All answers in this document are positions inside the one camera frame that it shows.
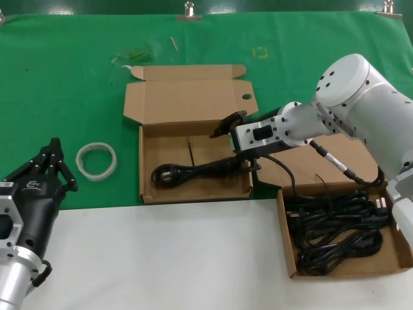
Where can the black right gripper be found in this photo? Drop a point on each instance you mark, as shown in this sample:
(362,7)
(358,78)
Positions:
(245,152)

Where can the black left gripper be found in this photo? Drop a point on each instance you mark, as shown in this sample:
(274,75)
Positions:
(35,200)

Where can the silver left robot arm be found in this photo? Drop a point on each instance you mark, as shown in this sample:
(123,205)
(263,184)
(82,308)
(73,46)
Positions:
(13,281)

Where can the open cardboard box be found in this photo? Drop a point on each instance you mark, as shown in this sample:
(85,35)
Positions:
(306,174)
(190,97)

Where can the clear tape roll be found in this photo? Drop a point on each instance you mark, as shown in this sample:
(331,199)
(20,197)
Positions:
(96,178)

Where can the green table cloth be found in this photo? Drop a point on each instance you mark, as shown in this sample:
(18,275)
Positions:
(48,80)

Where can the thin wooden stick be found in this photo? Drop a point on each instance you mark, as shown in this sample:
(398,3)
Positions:
(174,44)

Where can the clear plastic wrapper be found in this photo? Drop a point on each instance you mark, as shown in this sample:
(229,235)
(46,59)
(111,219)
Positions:
(138,55)

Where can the silver binder clip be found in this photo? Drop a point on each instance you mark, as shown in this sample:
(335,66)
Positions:
(188,18)
(388,14)

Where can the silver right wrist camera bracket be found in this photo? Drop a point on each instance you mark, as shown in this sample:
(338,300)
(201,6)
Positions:
(248,135)

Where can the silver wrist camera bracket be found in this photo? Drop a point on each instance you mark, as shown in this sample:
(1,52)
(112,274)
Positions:
(248,135)
(8,202)

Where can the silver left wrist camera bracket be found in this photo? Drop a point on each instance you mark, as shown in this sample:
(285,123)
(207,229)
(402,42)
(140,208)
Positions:
(8,202)

